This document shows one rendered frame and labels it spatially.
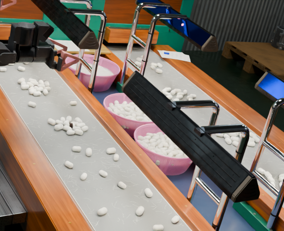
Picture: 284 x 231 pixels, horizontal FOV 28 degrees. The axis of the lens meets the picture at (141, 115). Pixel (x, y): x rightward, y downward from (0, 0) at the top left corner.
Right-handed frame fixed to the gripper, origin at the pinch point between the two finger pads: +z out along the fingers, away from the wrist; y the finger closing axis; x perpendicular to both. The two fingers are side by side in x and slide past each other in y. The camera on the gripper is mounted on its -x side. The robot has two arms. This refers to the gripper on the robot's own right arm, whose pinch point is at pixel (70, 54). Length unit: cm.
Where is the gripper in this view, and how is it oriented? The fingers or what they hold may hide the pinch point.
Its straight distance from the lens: 198.4
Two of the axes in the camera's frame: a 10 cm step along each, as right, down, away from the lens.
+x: -2.2, 8.8, 4.2
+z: 8.3, -0.5, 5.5
